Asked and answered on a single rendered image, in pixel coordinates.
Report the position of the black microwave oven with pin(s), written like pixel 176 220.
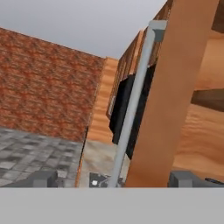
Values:
pixel 122 110

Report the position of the wooden cabinet door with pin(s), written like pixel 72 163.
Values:
pixel 172 96

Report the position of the tall wooden cabinet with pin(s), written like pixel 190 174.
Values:
pixel 103 105

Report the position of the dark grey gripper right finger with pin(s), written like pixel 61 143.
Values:
pixel 182 179

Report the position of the open wooden cabinet with shelf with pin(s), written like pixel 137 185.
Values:
pixel 204 137

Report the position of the black hob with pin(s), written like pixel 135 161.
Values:
pixel 99 180

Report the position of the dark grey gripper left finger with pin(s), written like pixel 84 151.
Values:
pixel 43 178

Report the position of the wooden wall cabinets run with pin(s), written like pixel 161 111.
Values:
pixel 128 58

